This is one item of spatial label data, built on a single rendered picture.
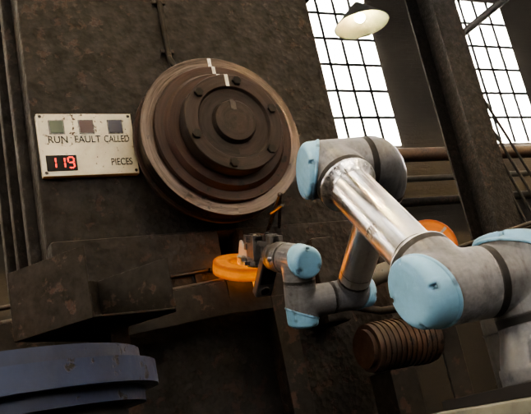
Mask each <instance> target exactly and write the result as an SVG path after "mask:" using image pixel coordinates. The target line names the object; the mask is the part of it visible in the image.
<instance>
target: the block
mask: <svg viewBox="0 0 531 414"><path fill-rule="evenodd" d="M303 244H305V245H308V246H312V247H314V248H315V249H317V250H318V252H319V253H320V255H321V260H322V264H321V268H320V271H319V273H318V274H317V275H316V276H315V278H316V284H317V283H326V282H331V281H336V280H338V277H339V272H340V269H341V268H340V264H339V257H338V254H337V250H336V246H335V240H334V238H333V237H317V238H312V239H310V240H308V241H306V242H305V243H303ZM319 317H320V319H319V324H318V325H317V326H316V327H314V328H315V329H323V328H328V327H334V326H336V325H339V324H342V323H344V322H347V321H349V320H351V319H352V315H351V311H350V310H348V311H344V312H339V313H334V314H330V315H321V316H319Z"/></svg>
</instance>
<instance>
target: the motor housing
mask: <svg viewBox="0 0 531 414"><path fill-rule="evenodd" d="M443 347H444V335H443V333H442V330H441V329H417V328H414V327H413V326H411V325H410V324H408V323H406V322H405V321H404V320H403V319H402V318H401V317H400V318H395V319H389V320H379V321H373V322H367V323H366V324H363V325H361V326H359V327H358V329H357V331H356V333H355V335H354V337H353V353H354V356H355V358H356V360H357V362H358V364H359V365H360V366H361V367H362V368H363V369H364V370H365V371H366V372H369V373H375V375H371V376H370V380H371V383H372V390H373V393H374V398H375V401H376V407H377V411H378V414H427V409H426V406H425V402H424V399H423V395H422V390H421V386H420V383H419V379H418V373H417V370H416V367H415V366H420V365H426V364H431V363H433V362H434V361H436V360H438V359H439V358H440V356H441V354H442V352H443ZM377 373H378V374H377Z"/></svg>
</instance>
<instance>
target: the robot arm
mask: <svg viewBox="0 0 531 414"><path fill-rule="evenodd" d="M296 177H297V184H298V190H299V192H300V195H301V196H302V198H303V199H304V200H316V199H320V200H321V201H322V202H323V203H324V204H325V205H326V206H327V207H328V208H329V209H332V210H334V211H336V212H343V214H344V215H345V216H346V217H347V218H348V219H349V221H350V222H351V223H352V224H353V227H352V231H351V233H350V237H349V242H348V245H347V248H346V252H345V254H344V259H343V263H342V266H341V269H340V272H339V277H338V280H336V281H331V282H326V283H317V284H316V278H315V276H316V275H317V274H318V273H319V271H320V268H321V264H322V260H321V255H320V253H319V252H318V250H317V249H315V248H314V247H312V246H308V245H305V244H302V243H298V244H295V243H289V242H283V236H282V235H277V233H269V232H265V233H249V235H243V241H242V240H240V241H239V250H238V264H239V265H245V266H246V265H247V267H251V268H258V269H257V272H256V279H255V283H254V287H253V293H254V295H255V297H267V296H271V295H272V292H273V288H274V285H275V278H276V274H277V273H281V274H282V275H283V282H284V300H285V308H284V309H285V310H286V315H287V321H288V325H289V326H290V327H292V328H294V329H310V328H312V327H316V326H317V325H318V324H319V319H320V317H319V316H321V315H330V314H334V313H339V312H344V311H352V310H356V311H357V310H361V309H362V308H366V307H369V306H373V305H374V304H375V302H376V293H377V290H376V284H375V283H374V281H373V280H372V276H373V274H374V271H375V268H376V264H377V261H378V258H379V255H381V257H382V258H383V259H384V260H385V261H386V263H387V264H388V265H389V266H390V272H389V276H388V288H389V293H390V297H391V298H393V299H394V303H393V305H394V307H395V309H396V311H397V312H398V314H399V315H400V317H401V318H402V319H403V320H404V321H405V322H406V323H408V324H410V325H411V326H413V327H414V328H417V329H446V328H449V327H451V326H453V325H457V324H466V323H470V322H474V321H479V320H487V319H492V318H494V320H495V324H496V328H497V331H498V334H499V338H500V369H501V370H500V371H499V376H500V379H501V384H502V387H503V388H504V387H507V386H511V385H515V384H522V383H525V382H529V381H531V229H528V228H515V229H506V230H504V231H501V232H491V233H488V234H486V235H483V236H481V237H479V238H477V239H476V240H474V242H473V245H472V246H468V247H458V246H457V245H456V244H454V243H453V241H451V240H450V239H449V238H448V237H447V236H446V235H444V234H443V233H441V232H436V231H427V230H426V229H425V228H424V227H423V226H422V225H421V224H420V223H419V222H418V221H417V220H416V219H415V218H414V217H413V216H412V215H411V214H410V213H409V212H408V211H407V210H406V209H405V208H404V207H403V206H402V205H401V204H400V202H401V201H402V199H403V197H404V193H405V190H406V186H407V169H406V166H405V163H404V159H403V157H402V155H401V154H400V152H399V151H398V150H397V149H396V147H395V146H393V145H392V144H391V143H390V142H389V141H388V140H385V139H383V138H381V137H378V136H358V137H349V138H339V139H329V140H319V139H317V140H313V141H307V142H305V143H303V144H302V145H301V147H300V148H299V151H298V156H297V162H296ZM249 242H250V243H249ZM243 243H244V244H243Z"/></svg>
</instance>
